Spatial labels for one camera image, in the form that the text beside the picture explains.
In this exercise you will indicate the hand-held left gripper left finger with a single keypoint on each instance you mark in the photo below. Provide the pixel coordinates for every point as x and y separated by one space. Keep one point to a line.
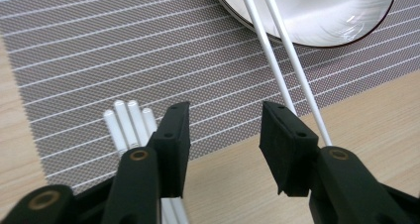
171 151

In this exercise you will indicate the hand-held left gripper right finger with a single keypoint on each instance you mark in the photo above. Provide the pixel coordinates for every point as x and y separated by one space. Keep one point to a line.
290 158

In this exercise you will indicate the white dark-rimmed plate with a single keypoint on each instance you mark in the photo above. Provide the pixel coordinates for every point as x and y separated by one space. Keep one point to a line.
330 32

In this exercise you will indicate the grey striped woven placemat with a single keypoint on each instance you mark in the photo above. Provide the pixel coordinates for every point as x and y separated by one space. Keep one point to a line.
132 52

